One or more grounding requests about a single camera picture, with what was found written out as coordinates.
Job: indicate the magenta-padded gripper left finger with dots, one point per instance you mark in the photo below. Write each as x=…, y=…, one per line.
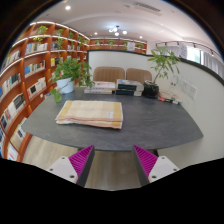
x=63, y=168

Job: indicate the orange wooden book shelf unit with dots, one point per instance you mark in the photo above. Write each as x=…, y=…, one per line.
x=20, y=83

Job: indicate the white book with picture cover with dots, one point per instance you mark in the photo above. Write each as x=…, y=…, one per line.
x=104, y=85

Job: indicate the ceiling air vent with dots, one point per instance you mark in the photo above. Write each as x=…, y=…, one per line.
x=146, y=7

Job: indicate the yellow striped towel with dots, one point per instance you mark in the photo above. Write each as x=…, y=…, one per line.
x=90, y=113

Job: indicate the black track light rail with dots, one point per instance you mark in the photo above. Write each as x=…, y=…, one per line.
x=186, y=43

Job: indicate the white framed picture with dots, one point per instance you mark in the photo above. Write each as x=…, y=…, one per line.
x=130, y=46

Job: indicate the black and blue book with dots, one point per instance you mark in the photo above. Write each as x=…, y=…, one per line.
x=128, y=93

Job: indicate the white wall socket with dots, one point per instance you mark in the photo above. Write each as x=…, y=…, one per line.
x=185, y=86
x=193, y=91

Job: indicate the tall plant in black pot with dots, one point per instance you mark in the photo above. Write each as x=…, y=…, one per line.
x=150, y=90

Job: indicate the tan upholstered chair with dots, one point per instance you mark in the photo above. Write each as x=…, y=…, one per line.
x=138, y=75
x=108, y=74

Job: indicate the white flat book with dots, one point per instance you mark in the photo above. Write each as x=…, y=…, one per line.
x=96, y=91

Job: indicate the leafy plant in white pot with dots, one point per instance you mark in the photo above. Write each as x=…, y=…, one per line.
x=66, y=86

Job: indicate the white curtain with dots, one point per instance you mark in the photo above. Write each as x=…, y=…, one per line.
x=210, y=61

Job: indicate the multi-bulb ceiling lamp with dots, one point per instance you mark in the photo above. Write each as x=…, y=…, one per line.
x=116, y=30

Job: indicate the white hanging banner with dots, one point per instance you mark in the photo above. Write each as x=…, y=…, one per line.
x=182, y=51

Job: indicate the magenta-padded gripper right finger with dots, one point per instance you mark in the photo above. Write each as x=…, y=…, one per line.
x=160, y=167

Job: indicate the round ceiling downlight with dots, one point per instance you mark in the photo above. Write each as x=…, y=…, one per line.
x=68, y=7

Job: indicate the orange wall shelf with plants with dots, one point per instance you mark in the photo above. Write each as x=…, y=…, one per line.
x=113, y=44

